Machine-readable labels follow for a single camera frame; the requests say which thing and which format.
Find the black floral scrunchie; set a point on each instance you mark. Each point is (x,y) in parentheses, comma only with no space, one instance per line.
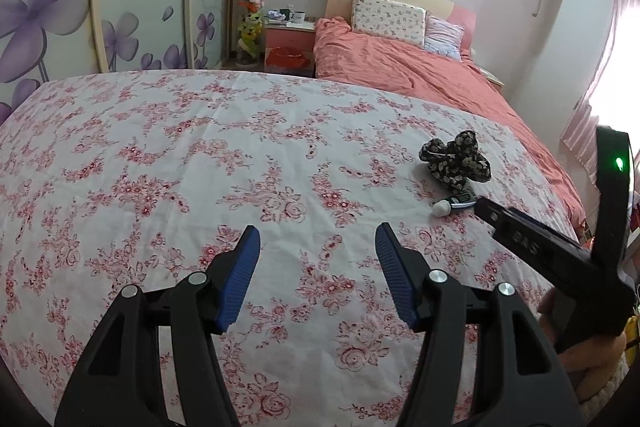
(450,162)

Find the pink floral tablecloth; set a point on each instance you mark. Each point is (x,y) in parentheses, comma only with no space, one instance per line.
(200,157)

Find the pink curtain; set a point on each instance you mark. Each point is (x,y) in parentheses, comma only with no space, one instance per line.
(585,137)

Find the person's right hand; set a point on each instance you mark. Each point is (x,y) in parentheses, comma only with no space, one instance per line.
(595,359)

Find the bed with salmon duvet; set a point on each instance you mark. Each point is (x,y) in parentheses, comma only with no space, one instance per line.
(425,77)

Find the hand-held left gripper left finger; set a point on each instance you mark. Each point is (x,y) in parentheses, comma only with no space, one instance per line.
(240,277)

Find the dark mug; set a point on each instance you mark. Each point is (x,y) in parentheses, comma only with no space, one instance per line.
(284,15)

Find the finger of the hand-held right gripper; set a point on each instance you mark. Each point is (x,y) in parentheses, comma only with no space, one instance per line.
(530,242)

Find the floral print pillow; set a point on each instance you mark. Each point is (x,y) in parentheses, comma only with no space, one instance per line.
(387,19)

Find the small white tube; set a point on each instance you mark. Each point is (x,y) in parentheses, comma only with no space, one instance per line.
(450,204)

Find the white mug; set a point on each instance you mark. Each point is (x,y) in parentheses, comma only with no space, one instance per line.
(298,17)

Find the red plastic bag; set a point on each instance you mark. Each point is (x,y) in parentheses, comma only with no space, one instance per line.
(287,59)

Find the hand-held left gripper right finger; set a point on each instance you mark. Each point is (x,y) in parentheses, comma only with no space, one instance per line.
(400,282)

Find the striped pillow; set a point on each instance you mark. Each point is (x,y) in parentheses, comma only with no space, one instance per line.
(442,37)

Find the pink nightstand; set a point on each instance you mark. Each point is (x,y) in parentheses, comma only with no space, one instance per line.
(287,38)
(492,79)

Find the plush toy display tube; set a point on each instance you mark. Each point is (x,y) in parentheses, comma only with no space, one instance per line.
(252,7)

